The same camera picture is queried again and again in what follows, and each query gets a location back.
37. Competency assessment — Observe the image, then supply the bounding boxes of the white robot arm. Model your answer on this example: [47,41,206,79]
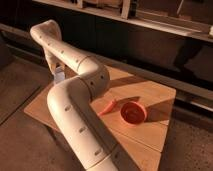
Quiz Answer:
[30,20,140,171]

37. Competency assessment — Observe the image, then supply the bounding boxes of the orange ceramic cup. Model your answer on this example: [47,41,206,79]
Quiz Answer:
[120,101,147,125]

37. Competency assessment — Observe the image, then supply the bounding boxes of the orange carrot-shaped object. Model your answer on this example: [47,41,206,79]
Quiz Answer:
[98,99,117,116]

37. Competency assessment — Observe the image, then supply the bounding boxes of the wooden table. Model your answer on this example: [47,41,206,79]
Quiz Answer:
[24,67,176,171]

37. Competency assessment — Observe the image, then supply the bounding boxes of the white base block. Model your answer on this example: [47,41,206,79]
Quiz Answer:
[54,66,65,84]

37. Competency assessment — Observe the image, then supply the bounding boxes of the long wooden shelf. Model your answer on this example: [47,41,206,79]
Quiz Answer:
[33,0,213,43]

